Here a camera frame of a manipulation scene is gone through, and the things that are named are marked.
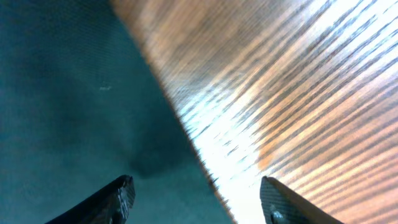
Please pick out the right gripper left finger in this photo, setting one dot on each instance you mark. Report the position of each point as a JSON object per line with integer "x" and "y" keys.
{"x": 110, "y": 205}

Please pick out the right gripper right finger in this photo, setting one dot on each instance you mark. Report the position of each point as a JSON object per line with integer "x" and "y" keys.
{"x": 281, "y": 205}

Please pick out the black t-shirt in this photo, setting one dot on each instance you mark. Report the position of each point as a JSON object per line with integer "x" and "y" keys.
{"x": 79, "y": 108}

